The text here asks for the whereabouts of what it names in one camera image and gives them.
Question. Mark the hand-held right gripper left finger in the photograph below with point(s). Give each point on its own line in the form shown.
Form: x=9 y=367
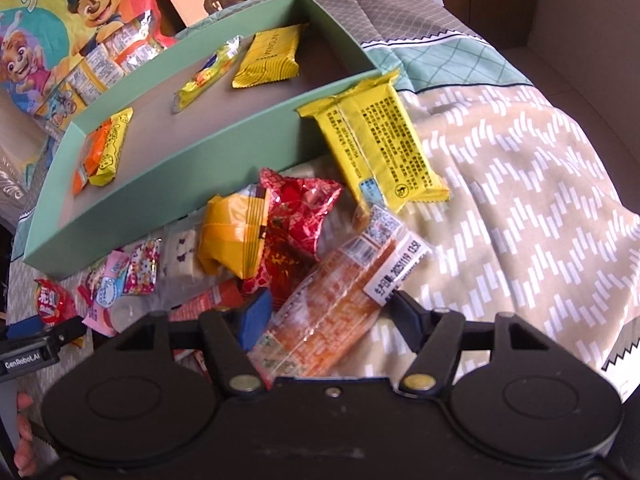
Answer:
x=255 y=317

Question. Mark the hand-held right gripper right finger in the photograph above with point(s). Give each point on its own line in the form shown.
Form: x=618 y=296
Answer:
x=406 y=316

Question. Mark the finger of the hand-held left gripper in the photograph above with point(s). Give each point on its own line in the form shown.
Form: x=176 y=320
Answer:
x=62 y=332

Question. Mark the orange red snack packet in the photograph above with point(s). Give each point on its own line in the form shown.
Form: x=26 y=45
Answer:
x=212 y=300

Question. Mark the pink sachet packet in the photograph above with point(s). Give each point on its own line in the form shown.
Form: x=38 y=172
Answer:
x=105 y=292

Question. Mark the clear packet of orange crackers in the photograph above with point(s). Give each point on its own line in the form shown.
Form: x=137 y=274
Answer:
x=325 y=310

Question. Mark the yellow orange pastry packet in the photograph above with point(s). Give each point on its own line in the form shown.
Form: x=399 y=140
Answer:
x=230 y=232

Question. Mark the clear packet with white sweet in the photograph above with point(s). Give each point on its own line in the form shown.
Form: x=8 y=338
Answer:
x=182 y=255

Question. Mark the floral print candy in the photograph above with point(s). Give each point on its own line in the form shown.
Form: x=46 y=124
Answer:
x=142 y=265

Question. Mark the dark red foil packet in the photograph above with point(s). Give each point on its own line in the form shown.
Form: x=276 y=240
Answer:
x=295 y=210

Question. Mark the large yellow biscuit packet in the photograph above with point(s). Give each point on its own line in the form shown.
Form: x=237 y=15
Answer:
x=375 y=145

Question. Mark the green cardboard box tray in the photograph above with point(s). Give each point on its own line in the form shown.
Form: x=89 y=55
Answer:
x=210 y=125

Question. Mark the person's left hand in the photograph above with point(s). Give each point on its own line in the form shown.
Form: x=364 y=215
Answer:
x=24 y=455

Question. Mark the red rainbow candy packet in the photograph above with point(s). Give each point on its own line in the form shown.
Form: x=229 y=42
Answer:
x=50 y=302

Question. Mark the small yellow snack packet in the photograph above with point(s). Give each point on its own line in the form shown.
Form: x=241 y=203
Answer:
x=114 y=147

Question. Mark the small yellow candy bar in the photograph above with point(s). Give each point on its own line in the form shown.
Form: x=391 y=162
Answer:
x=205 y=77

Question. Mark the yellow striped cake packet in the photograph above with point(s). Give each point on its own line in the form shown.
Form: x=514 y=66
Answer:
x=270 y=57

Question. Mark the cartoon puppy snack bag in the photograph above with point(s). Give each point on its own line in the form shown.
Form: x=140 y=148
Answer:
x=60 y=25

